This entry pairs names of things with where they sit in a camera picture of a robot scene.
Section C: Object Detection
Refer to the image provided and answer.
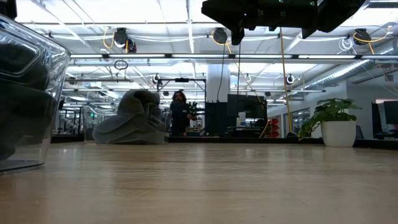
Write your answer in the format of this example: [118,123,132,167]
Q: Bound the black cable ring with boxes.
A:
[113,59,129,71]

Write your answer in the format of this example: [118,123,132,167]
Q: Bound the green potted plant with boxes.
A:
[297,98,363,141]

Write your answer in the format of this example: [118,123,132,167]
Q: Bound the black aluminium table frame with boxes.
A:
[49,134,398,149]

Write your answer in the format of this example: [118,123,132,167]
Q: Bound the clear plastic bin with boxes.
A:
[0,12,72,174]

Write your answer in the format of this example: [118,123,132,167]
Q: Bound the red storage bins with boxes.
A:
[269,118,280,139]

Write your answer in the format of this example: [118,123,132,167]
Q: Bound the long light bar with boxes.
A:
[70,53,398,60]

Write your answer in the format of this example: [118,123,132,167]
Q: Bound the thin black hanging cable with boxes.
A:
[216,43,227,93]

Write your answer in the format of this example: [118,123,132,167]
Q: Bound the silver air duct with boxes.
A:
[303,58,379,91]

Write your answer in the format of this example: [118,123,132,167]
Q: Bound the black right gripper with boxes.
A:
[201,0,276,46]

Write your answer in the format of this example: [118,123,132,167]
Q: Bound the person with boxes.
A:
[169,90,198,138]

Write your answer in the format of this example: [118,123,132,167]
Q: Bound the white plant pot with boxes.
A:
[320,120,358,148]

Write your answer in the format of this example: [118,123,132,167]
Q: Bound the black cabinet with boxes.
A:
[204,101,228,137]

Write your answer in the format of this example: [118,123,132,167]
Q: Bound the black rig frame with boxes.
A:
[157,77,208,94]

